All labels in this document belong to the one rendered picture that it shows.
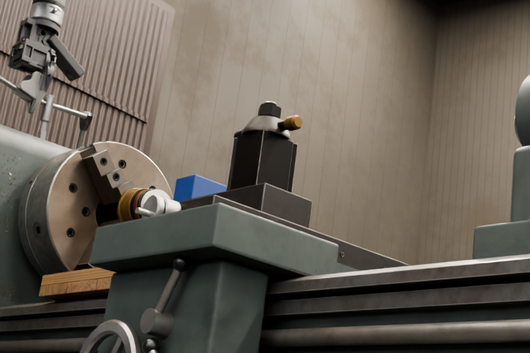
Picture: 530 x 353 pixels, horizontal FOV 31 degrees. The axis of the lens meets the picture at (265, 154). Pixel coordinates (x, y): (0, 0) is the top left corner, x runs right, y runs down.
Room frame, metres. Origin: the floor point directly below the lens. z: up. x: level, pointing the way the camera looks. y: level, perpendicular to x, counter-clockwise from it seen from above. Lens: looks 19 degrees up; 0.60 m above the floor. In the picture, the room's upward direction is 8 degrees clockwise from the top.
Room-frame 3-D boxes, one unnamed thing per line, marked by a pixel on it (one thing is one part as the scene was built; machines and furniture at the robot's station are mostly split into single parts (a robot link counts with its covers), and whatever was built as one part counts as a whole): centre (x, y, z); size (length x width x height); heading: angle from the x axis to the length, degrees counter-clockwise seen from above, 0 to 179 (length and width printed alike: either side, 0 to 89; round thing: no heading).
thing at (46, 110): (2.09, 0.51, 1.31); 0.02 x 0.02 x 0.12
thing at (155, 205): (1.36, 0.15, 0.95); 0.07 x 0.04 x 0.04; 129
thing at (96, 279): (1.77, 0.14, 0.89); 0.36 x 0.30 x 0.04; 129
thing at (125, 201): (1.88, 0.23, 1.08); 0.09 x 0.09 x 0.09; 39
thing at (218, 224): (1.46, -0.06, 0.90); 0.53 x 0.30 x 0.06; 129
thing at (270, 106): (1.47, 0.00, 1.17); 0.04 x 0.04 x 0.04
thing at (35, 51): (2.05, 0.55, 1.47); 0.09 x 0.08 x 0.12; 129
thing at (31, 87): (2.04, 0.54, 1.36); 0.06 x 0.03 x 0.09; 129
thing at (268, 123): (1.47, 0.00, 1.14); 0.08 x 0.08 x 0.03
